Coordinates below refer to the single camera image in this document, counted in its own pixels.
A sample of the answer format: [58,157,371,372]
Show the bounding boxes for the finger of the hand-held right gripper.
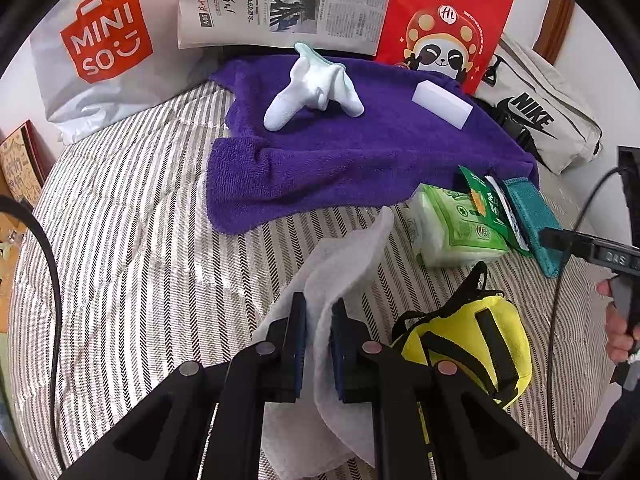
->
[539,227,596,262]

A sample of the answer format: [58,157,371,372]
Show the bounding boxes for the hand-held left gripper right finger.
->
[330,299,576,480]

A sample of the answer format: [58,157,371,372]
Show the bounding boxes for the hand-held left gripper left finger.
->
[62,292,308,480]

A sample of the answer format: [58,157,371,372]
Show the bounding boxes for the teal ribbed cloth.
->
[500,176,563,278]

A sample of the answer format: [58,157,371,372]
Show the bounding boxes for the white fleece cloth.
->
[250,206,396,480]

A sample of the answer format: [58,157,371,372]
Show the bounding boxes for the green sachet packet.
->
[459,165,533,258]

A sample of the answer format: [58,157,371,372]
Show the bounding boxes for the yellow pouch with black straps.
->
[390,260,533,408]

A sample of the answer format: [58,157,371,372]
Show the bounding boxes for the green tissue pack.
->
[407,184,510,268]

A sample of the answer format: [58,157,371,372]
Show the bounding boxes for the purple towel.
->
[206,55,541,236]

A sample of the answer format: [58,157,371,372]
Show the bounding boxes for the white mint socks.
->
[264,42,365,132]

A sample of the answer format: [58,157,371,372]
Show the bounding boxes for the person's right hand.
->
[596,280,637,365]

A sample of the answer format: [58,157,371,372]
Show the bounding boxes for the grey sling bag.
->
[475,32,603,176]

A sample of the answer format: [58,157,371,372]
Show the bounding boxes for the person's dark trousers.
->
[582,385,640,480]

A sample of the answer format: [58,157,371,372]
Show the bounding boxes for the white sponge block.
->
[411,80,473,131]

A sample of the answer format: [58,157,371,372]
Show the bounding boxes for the red panda paper bag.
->
[374,0,516,96]

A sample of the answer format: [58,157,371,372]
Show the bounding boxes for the cardboard box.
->
[0,210,33,341]

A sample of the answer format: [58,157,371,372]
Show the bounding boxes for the brown printed box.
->
[0,120,48,211]

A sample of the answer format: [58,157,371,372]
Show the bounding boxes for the newspaper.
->
[176,0,399,57]

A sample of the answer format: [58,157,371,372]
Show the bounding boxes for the white orange-logo shopping bag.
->
[30,0,211,143]

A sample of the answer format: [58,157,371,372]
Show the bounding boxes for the black cable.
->
[0,195,65,480]
[546,165,623,477]

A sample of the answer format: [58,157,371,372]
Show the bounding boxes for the brown wooden door frame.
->
[532,0,576,66]

